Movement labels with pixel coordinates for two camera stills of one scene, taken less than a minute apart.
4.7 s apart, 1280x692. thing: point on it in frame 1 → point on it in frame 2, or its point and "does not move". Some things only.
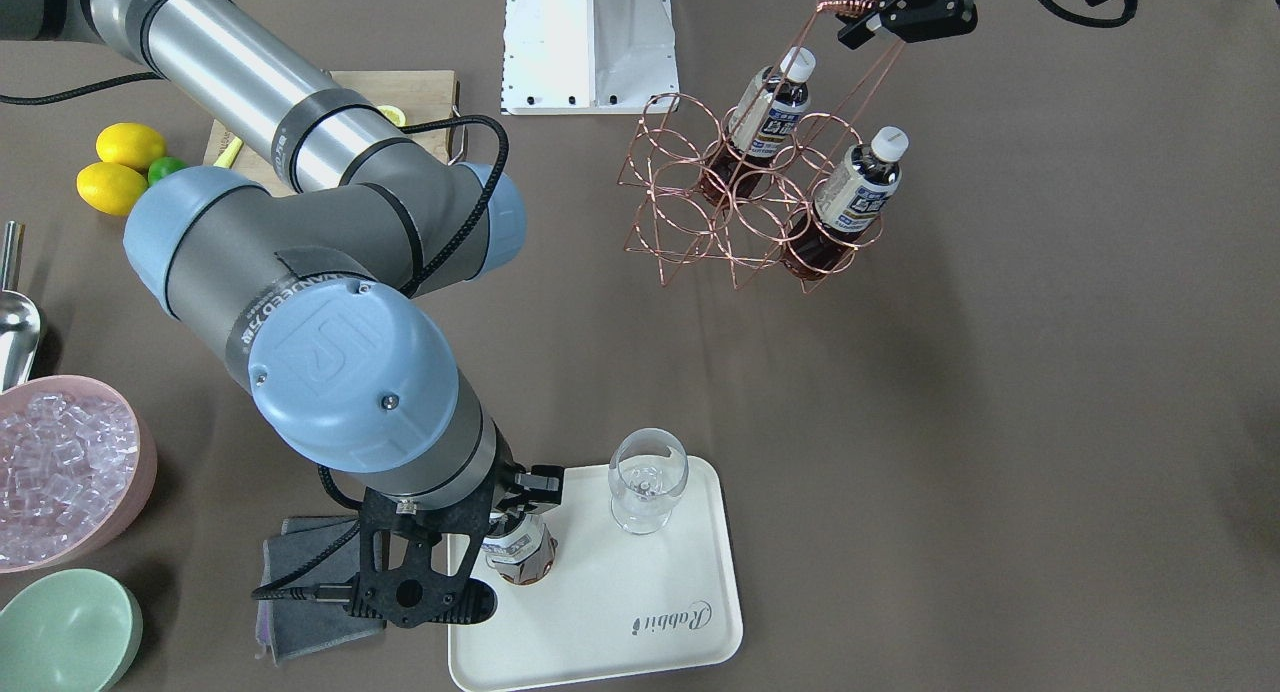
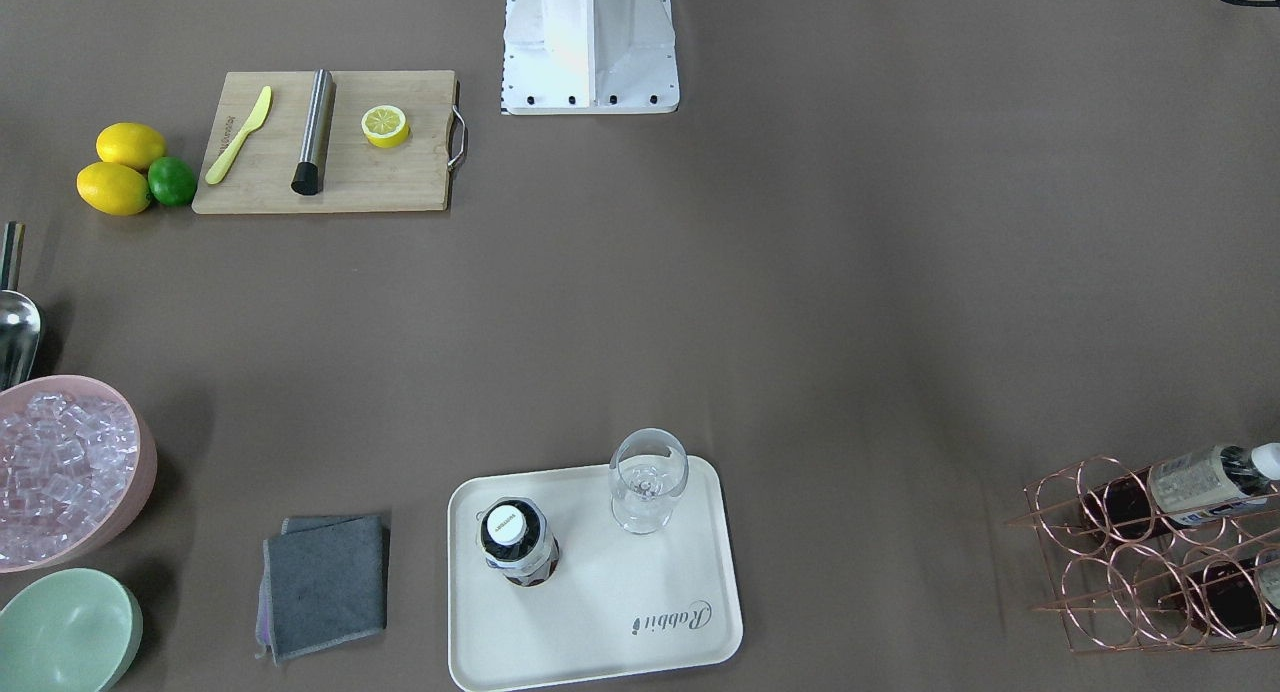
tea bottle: (848, 202) → (1228, 598)
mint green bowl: (69, 631) does not move
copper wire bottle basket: (780, 184) → (1178, 552)
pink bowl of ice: (78, 470) does not move
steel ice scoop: (20, 327) does not move
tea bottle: (520, 546) does not move
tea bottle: (764, 121) → (1181, 490)
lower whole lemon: (111, 187) does not move
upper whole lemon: (129, 143) does not move
